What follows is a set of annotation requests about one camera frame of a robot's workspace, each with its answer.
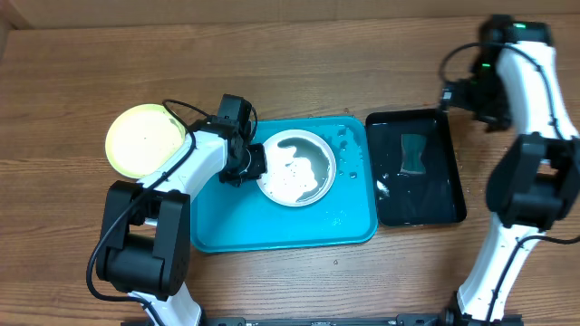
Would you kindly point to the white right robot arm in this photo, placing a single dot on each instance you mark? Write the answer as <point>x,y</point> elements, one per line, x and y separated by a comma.
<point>513,84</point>

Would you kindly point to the yellow plate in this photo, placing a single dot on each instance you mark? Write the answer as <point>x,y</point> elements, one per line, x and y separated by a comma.
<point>142,139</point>

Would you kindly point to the black rectangular tray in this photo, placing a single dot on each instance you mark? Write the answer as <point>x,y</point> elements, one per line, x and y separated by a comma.
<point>433,198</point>

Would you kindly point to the green scrubbing sponge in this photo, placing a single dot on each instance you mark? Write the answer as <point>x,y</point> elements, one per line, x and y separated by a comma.
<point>412,147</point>

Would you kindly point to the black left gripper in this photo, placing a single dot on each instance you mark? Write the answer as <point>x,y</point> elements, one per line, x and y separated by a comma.
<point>259,167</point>

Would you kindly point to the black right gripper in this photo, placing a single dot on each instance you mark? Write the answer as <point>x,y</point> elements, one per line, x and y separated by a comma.
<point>499,117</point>

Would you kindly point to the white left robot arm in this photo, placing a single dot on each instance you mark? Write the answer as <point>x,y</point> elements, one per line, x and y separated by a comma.
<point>144,250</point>

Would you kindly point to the pink-rimmed white plate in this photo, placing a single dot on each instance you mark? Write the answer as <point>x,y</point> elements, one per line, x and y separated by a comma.
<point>300,168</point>

